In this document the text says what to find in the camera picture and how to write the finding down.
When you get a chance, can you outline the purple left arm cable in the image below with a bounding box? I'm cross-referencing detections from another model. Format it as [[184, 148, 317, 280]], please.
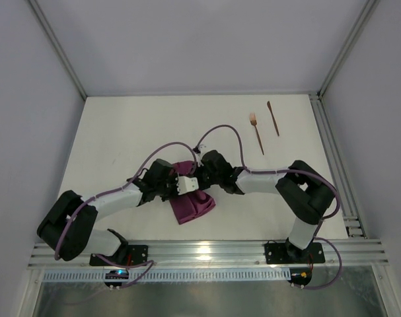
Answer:
[[54, 141, 201, 290]]

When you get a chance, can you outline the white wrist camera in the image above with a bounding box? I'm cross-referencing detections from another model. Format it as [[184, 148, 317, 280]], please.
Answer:
[[176, 176, 200, 195], [193, 144, 209, 167]]

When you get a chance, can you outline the aluminium rail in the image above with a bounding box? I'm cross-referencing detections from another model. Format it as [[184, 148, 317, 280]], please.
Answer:
[[28, 239, 388, 269], [309, 94, 367, 239]]

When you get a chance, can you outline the aluminium right side rail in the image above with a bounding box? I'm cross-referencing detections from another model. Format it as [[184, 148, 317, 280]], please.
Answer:
[[309, 94, 367, 239]]

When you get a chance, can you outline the copper fork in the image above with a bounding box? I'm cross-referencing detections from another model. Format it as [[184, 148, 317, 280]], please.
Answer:
[[249, 112, 265, 155]]

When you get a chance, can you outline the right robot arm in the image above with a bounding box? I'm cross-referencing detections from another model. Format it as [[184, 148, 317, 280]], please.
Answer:
[[194, 146, 340, 264]]

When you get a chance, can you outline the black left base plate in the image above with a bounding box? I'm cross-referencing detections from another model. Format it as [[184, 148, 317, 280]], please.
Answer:
[[103, 244, 149, 266]]

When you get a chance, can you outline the aluminium right corner post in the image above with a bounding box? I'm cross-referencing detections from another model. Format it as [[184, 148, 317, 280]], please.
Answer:
[[317, 0, 380, 99]]

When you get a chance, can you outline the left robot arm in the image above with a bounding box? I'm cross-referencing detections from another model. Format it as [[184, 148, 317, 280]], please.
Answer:
[[36, 159, 177, 262]]

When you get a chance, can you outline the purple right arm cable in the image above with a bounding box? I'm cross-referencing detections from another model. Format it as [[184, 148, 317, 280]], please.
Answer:
[[195, 124, 344, 291]]

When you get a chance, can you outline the slotted grey cable duct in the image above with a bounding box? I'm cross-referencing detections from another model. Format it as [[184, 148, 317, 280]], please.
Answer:
[[43, 267, 291, 283]]

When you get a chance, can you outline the aluminium front rail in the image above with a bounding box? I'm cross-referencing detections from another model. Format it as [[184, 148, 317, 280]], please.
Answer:
[[28, 239, 388, 269]]

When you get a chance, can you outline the aluminium corner post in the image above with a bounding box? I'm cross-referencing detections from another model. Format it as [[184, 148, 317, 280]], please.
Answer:
[[317, 0, 380, 99], [26, 0, 88, 101]]

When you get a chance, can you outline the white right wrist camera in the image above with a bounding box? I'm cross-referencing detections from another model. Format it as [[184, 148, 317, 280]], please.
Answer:
[[193, 144, 209, 167]]

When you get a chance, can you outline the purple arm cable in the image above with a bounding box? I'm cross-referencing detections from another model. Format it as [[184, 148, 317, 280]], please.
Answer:
[[54, 141, 201, 290], [195, 124, 344, 291]]

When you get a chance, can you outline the copper knife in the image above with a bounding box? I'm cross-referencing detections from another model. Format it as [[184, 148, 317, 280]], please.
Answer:
[[267, 101, 280, 137]]

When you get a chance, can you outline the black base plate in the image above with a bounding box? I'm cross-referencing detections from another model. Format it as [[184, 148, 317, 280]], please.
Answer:
[[264, 240, 326, 264], [103, 244, 149, 266]]

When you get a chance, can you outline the aluminium left corner post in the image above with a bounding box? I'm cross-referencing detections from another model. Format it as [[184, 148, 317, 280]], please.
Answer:
[[26, 0, 88, 101]]

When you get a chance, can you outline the purple satin napkin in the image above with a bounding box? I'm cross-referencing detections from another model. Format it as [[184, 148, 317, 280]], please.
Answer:
[[169, 160, 215, 225]]

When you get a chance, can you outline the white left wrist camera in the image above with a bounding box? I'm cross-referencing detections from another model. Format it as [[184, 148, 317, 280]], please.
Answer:
[[176, 176, 200, 195]]

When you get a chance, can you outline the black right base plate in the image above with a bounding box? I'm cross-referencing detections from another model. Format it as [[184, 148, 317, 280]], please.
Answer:
[[264, 240, 326, 264]]

